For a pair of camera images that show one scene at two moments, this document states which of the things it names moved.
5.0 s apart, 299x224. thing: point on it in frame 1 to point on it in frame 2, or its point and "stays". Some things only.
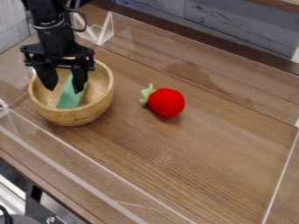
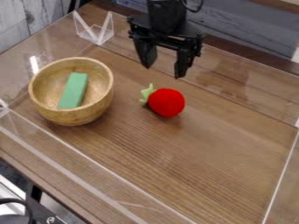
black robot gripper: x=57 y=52 to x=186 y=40
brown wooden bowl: x=97 y=96 stays
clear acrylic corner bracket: x=93 y=33 stays
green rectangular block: x=69 y=98 stays
